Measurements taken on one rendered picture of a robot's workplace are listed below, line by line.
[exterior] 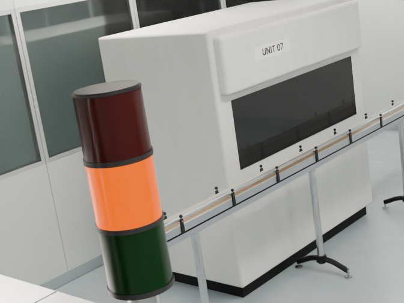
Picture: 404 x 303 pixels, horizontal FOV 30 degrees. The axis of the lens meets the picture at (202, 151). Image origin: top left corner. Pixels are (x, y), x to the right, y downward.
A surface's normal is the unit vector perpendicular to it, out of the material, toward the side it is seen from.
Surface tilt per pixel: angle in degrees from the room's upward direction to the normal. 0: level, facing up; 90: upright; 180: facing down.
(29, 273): 90
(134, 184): 90
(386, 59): 90
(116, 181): 90
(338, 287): 0
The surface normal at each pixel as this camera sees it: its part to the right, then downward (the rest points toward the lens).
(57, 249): 0.75, 0.06
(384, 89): -0.66, 0.28
